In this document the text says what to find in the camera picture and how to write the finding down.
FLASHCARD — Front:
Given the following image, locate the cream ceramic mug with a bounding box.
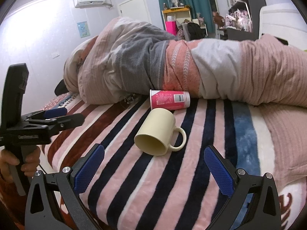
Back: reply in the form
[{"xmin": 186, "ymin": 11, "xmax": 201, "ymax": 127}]
[{"xmin": 134, "ymin": 108, "xmax": 187, "ymax": 156}]

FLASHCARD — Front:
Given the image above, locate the pink paper cup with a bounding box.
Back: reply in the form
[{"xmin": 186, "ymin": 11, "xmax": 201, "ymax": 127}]
[{"xmin": 149, "ymin": 90, "xmax": 191, "ymax": 111}]

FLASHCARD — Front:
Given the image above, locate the person's left hand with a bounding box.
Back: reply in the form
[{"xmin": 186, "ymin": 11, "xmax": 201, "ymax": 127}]
[{"xmin": 0, "ymin": 146, "xmax": 42, "ymax": 184}]

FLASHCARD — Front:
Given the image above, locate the black object behind duvet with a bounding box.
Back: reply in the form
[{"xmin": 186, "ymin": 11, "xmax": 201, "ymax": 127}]
[{"xmin": 54, "ymin": 80, "xmax": 69, "ymax": 96}]

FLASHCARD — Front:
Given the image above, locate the clear glass with print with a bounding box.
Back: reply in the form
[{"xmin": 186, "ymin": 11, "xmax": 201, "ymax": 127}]
[{"xmin": 121, "ymin": 94, "xmax": 139, "ymax": 107}]

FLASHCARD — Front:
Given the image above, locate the striped fleece blanket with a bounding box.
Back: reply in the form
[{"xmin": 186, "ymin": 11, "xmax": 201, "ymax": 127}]
[{"xmin": 43, "ymin": 93, "xmax": 306, "ymax": 229}]

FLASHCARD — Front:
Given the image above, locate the rolled pink grey duvet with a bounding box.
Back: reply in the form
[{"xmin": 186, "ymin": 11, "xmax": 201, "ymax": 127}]
[{"xmin": 64, "ymin": 17, "xmax": 306, "ymax": 107}]

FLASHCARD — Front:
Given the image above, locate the pink ribbed pillow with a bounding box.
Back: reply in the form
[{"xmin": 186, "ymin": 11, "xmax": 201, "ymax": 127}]
[{"xmin": 259, "ymin": 103, "xmax": 306, "ymax": 190}]

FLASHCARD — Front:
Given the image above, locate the white air conditioner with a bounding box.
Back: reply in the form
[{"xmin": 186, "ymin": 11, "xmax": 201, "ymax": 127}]
[{"xmin": 73, "ymin": 0, "xmax": 113, "ymax": 8}]

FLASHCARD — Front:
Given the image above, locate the white door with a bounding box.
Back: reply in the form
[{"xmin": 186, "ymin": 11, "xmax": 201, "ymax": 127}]
[{"xmin": 118, "ymin": 0, "xmax": 151, "ymax": 23}]

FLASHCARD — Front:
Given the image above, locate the bright pink bag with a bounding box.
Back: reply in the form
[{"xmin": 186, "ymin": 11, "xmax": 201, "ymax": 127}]
[{"xmin": 165, "ymin": 21, "xmax": 178, "ymax": 35}]

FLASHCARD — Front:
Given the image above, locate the black chair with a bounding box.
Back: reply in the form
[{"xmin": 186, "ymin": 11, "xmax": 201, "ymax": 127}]
[{"xmin": 187, "ymin": 22, "xmax": 205, "ymax": 40}]

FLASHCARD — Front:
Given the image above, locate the yellow white cabinet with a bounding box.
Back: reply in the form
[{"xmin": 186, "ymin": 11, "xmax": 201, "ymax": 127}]
[{"xmin": 161, "ymin": 6, "xmax": 192, "ymax": 28}]

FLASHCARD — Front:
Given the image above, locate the brown plush toy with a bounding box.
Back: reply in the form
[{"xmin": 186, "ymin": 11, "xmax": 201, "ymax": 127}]
[{"xmin": 212, "ymin": 12, "xmax": 224, "ymax": 28}]

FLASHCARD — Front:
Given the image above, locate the white bed headboard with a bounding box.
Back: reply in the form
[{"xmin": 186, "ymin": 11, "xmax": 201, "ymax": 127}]
[{"xmin": 259, "ymin": 3, "xmax": 307, "ymax": 51}]

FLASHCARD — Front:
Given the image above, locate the dark bookshelf with items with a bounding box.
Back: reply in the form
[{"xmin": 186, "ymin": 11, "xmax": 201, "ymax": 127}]
[{"xmin": 225, "ymin": 0, "xmax": 266, "ymax": 40}]

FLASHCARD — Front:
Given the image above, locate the blue wall poster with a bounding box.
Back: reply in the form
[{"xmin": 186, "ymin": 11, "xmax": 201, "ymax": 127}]
[{"xmin": 77, "ymin": 21, "xmax": 91, "ymax": 38}]

